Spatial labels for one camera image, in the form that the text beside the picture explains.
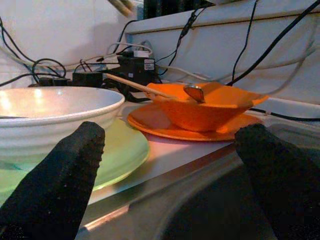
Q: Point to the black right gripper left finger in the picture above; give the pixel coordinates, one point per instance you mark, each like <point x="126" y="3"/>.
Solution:
<point x="55" y="190"/>

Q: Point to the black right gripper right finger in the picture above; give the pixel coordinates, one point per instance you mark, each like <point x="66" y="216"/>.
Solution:
<point x="287" y="190"/>

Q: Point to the white ceramic bowl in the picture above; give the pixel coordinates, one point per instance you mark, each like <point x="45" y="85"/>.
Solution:
<point x="50" y="120"/>

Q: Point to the light green plate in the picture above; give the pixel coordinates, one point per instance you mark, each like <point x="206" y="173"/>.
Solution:
<point x="125" y="155"/>

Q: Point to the stainless steel sink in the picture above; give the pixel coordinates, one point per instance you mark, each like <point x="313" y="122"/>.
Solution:
<point x="200" y="187"/>

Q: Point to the black power strip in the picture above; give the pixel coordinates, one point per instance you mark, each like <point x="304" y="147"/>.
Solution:
<point x="87" y="78"/>

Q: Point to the orange plate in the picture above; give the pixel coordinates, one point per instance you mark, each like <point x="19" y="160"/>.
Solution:
<point x="150" y="122"/>

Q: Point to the orange bowl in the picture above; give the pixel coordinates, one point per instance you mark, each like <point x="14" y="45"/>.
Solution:
<point x="195" y="115"/>

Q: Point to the metal spoon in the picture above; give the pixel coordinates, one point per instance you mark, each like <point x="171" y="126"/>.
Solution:
<point x="195" y="92"/>

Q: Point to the large black power adapter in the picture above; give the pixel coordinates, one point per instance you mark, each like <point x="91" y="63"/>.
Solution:
<point x="135" y="70"/>

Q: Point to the white plug adapter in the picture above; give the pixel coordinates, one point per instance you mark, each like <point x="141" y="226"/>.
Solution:
<point x="142" y="53"/>

